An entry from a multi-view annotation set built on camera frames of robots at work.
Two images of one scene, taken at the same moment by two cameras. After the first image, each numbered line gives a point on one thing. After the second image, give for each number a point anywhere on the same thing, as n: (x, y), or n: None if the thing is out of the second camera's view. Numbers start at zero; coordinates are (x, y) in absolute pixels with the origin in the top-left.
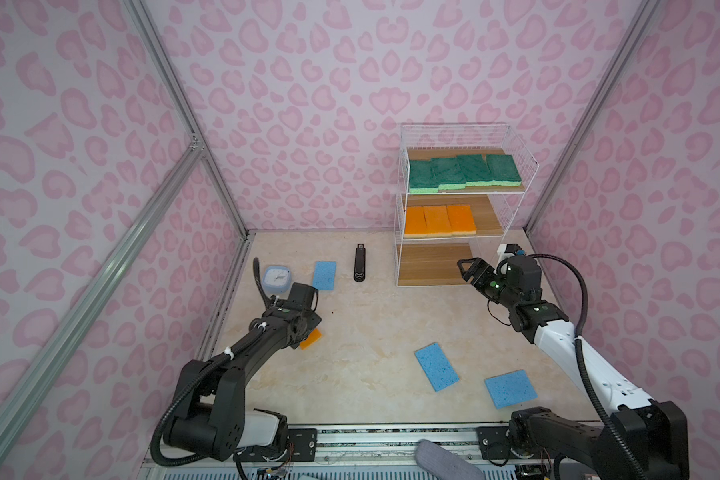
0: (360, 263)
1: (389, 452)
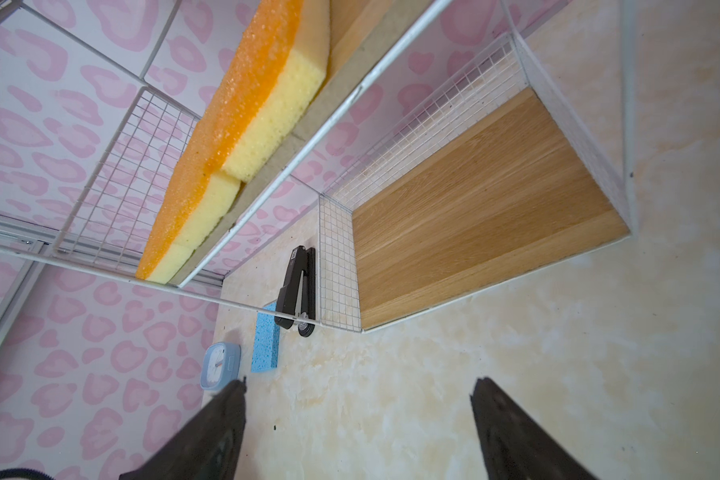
0: (302, 259)
1: None
